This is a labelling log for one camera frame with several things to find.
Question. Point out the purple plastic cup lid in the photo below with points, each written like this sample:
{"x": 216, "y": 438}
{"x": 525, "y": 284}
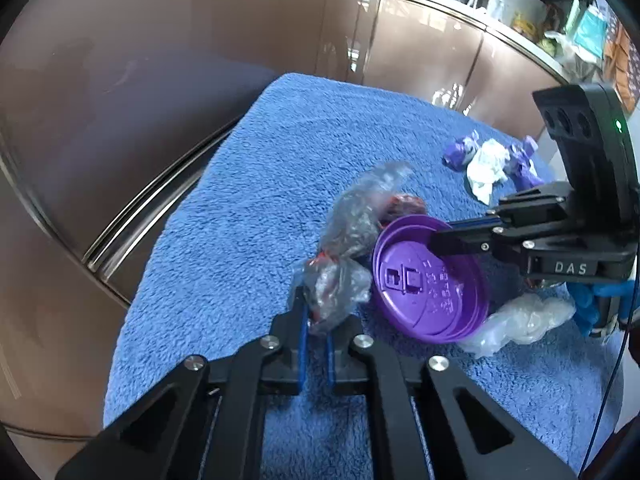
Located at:
{"x": 425, "y": 285}

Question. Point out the white kitchen countertop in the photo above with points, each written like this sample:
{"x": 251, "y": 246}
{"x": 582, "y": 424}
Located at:
{"x": 450, "y": 2}

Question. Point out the white tissue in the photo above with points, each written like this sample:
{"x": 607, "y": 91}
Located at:
{"x": 487, "y": 170}

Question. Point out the brown kitchen cabinets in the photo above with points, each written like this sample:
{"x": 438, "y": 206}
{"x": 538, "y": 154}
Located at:
{"x": 150, "y": 85}

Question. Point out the yellow snack packet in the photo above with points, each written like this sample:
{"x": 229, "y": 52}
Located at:
{"x": 524, "y": 24}

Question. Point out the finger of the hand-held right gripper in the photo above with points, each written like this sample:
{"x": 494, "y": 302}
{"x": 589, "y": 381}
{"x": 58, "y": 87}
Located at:
{"x": 465, "y": 242}
{"x": 530, "y": 205}

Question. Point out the blue terry towel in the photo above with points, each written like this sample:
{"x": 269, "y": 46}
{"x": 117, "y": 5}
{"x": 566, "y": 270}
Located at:
{"x": 225, "y": 260}

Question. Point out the person's right hand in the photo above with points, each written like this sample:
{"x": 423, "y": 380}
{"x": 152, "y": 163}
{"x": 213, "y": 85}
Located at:
{"x": 582, "y": 305}

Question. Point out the white hanging plastic bag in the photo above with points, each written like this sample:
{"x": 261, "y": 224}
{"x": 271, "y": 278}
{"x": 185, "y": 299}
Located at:
{"x": 565, "y": 47}

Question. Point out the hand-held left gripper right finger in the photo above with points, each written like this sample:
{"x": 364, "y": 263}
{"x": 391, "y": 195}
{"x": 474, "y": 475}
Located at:
{"x": 329, "y": 360}

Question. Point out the purple crumpled wrapper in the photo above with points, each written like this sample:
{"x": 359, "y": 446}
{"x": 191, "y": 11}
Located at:
{"x": 460, "y": 152}
{"x": 525, "y": 167}

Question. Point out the clear plastic bag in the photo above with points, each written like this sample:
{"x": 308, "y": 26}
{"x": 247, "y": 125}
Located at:
{"x": 340, "y": 285}
{"x": 350, "y": 220}

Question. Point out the teal bag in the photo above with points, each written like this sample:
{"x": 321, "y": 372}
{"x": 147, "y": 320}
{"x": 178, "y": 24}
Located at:
{"x": 590, "y": 32}

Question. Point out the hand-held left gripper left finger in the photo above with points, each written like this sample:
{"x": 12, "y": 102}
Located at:
{"x": 303, "y": 350}

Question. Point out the dark red wrapper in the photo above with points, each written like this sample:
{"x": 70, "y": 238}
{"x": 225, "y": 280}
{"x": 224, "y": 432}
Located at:
{"x": 407, "y": 206}

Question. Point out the white crumpled plastic bag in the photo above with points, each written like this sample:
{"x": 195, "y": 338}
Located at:
{"x": 520, "y": 322}

